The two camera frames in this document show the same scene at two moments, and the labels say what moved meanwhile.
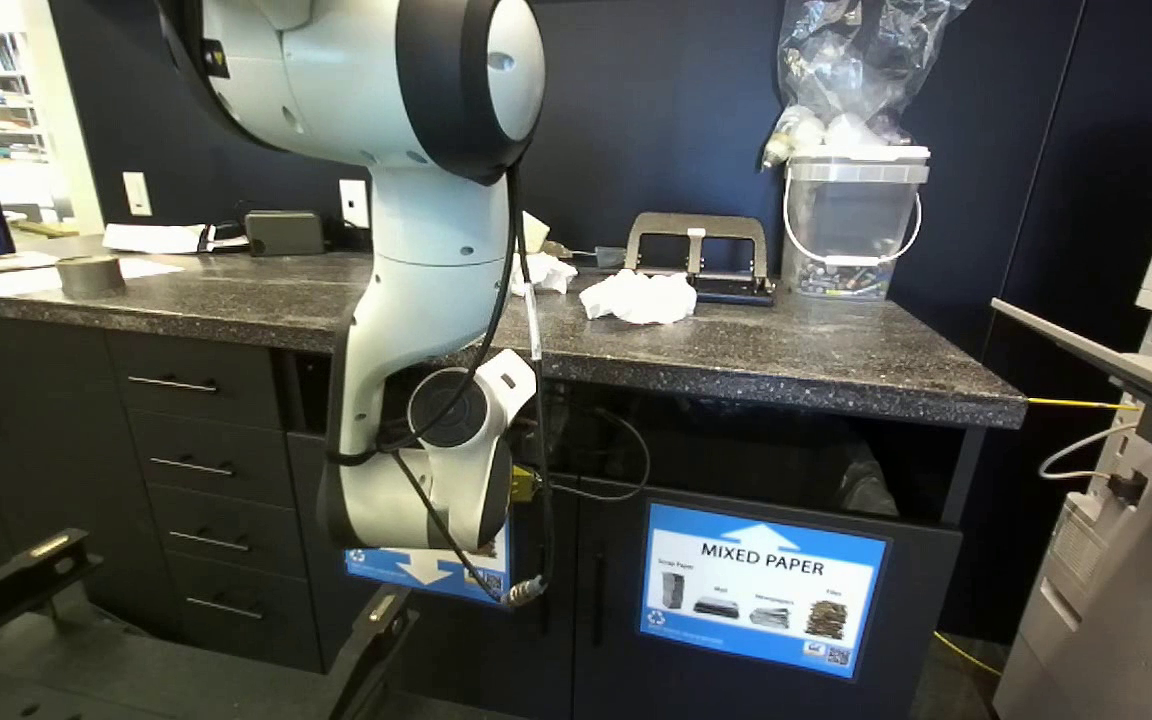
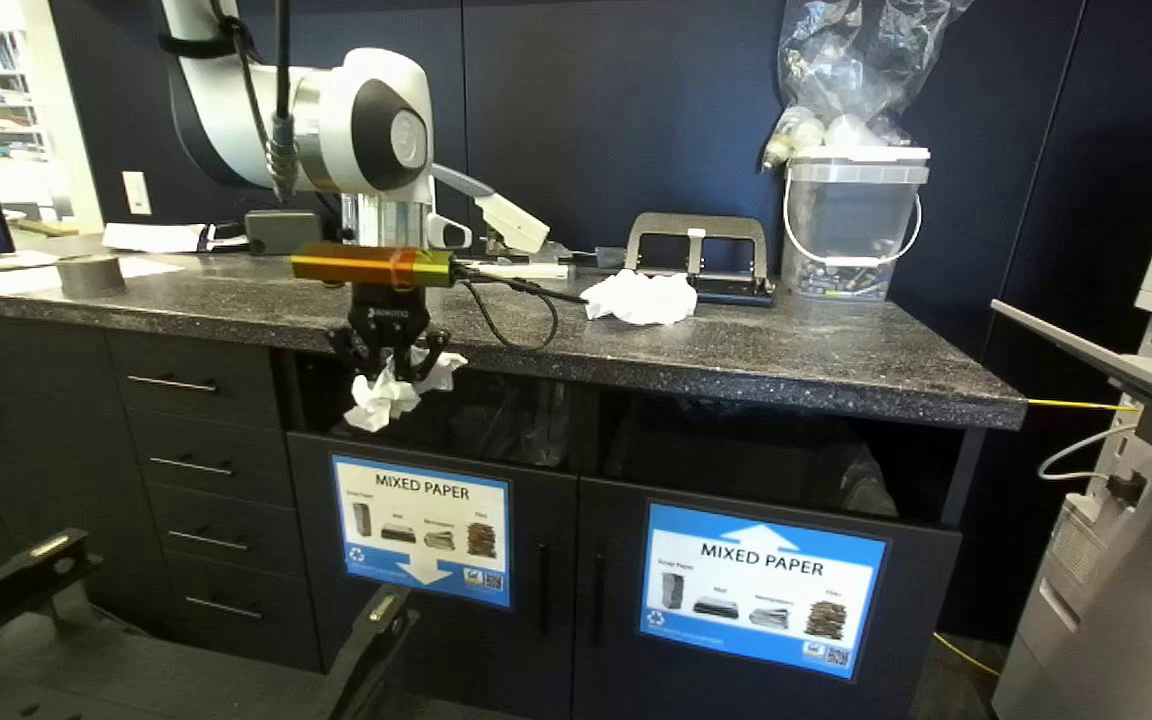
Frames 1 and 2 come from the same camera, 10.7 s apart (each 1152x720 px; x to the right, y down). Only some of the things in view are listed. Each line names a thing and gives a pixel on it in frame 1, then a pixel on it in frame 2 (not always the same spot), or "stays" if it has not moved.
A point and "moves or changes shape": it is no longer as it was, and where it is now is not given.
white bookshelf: x=5 y=80 stays
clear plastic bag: x=848 y=72 stays
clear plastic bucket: x=846 y=219 stays
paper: x=551 y=272 moves or changes shape
